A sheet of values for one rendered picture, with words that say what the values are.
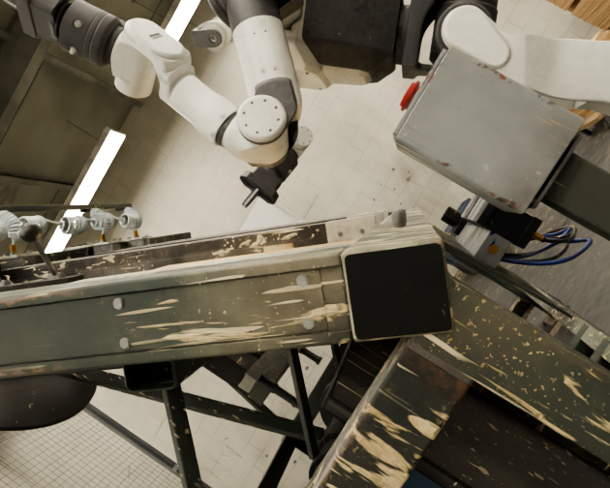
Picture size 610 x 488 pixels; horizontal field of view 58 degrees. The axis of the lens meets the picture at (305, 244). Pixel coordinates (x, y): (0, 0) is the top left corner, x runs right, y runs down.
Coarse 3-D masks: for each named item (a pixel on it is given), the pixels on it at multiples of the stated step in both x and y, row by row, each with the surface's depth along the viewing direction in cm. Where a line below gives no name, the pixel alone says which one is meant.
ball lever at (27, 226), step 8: (24, 224) 96; (32, 224) 97; (24, 232) 96; (32, 232) 96; (40, 232) 97; (24, 240) 96; (32, 240) 97; (40, 248) 99; (48, 264) 101; (56, 272) 102
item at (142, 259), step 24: (0, 216) 160; (216, 240) 145; (240, 240) 144; (264, 240) 143; (288, 240) 142; (312, 240) 140; (336, 240) 139; (0, 264) 158; (24, 264) 157; (72, 264) 154; (96, 264) 152; (120, 264) 151; (144, 264) 150; (168, 264) 148
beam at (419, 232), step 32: (416, 224) 105; (352, 256) 64; (384, 256) 64; (416, 256) 63; (352, 288) 65; (384, 288) 64; (416, 288) 63; (448, 288) 63; (352, 320) 65; (384, 320) 64; (416, 320) 64; (448, 320) 63
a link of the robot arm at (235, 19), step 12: (228, 0) 95; (240, 0) 93; (252, 0) 92; (264, 0) 93; (276, 0) 96; (228, 12) 95; (240, 12) 92; (252, 12) 92; (264, 12) 92; (276, 12) 94
